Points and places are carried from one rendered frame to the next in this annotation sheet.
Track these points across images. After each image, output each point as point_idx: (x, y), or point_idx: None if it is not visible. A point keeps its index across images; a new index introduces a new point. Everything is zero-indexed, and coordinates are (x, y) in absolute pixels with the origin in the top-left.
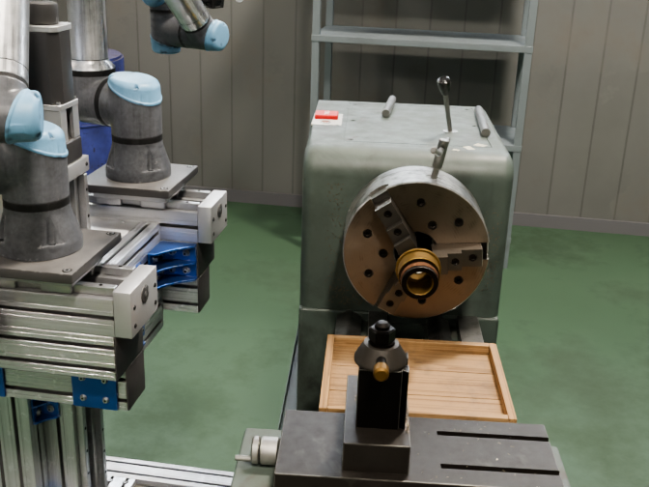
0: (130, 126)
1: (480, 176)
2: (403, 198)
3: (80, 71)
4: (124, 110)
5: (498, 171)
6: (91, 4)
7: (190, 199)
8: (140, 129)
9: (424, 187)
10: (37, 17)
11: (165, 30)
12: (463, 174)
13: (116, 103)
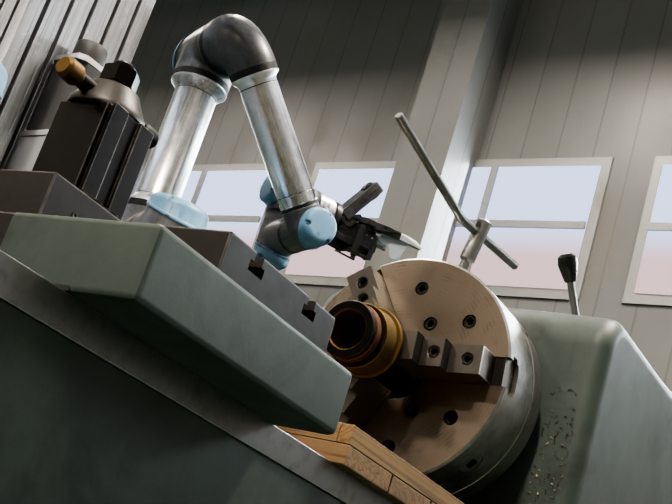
0: None
1: (558, 330)
2: (399, 280)
3: (133, 197)
4: (146, 220)
5: (588, 327)
6: (176, 135)
7: None
8: None
9: (431, 266)
10: (76, 51)
11: (269, 226)
12: (533, 326)
13: (143, 215)
